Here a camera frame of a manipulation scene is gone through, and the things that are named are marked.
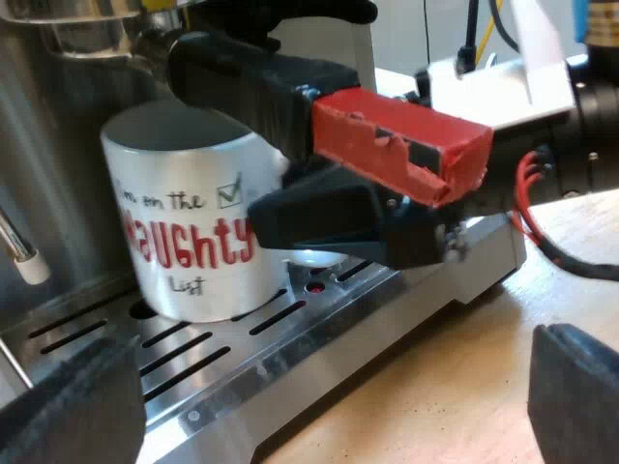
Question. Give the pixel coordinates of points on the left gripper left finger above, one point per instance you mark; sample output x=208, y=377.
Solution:
x=77, y=411

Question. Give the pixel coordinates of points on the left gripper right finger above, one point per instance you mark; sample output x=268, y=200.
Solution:
x=580, y=401

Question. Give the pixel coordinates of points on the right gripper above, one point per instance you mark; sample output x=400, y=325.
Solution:
x=416, y=237

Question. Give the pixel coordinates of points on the white mug red black print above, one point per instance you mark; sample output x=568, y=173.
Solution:
x=193, y=232

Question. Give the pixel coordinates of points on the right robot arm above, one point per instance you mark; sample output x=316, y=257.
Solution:
x=597, y=135

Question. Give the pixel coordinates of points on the steel espresso machine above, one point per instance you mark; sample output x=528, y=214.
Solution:
x=271, y=367

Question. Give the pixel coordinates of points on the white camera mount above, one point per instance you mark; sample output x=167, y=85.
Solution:
x=503, y=92

